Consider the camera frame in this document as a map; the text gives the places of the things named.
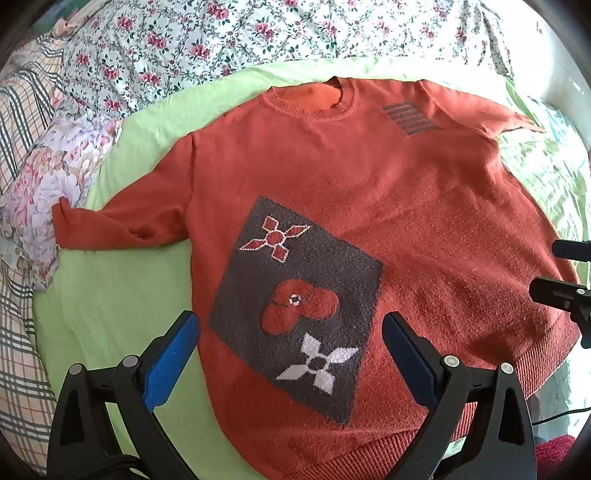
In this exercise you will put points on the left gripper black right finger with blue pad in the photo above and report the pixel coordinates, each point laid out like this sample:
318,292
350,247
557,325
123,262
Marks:
478,424

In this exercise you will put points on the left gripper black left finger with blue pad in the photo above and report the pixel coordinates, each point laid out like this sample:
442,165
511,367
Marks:
105,426

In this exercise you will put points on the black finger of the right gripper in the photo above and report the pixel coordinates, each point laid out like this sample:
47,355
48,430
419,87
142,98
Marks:
568,297
572,250

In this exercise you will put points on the orange knit sweater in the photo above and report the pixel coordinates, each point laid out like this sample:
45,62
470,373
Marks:
314,211

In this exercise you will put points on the dark red fuzzy cloth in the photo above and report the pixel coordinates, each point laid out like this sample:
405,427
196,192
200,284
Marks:
550,454

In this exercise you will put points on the pink peony floral pillow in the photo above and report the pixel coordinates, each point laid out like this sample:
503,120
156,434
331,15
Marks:
64,163

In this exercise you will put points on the white rose-print floral quilt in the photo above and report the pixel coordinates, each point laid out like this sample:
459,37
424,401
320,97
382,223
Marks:
129,54

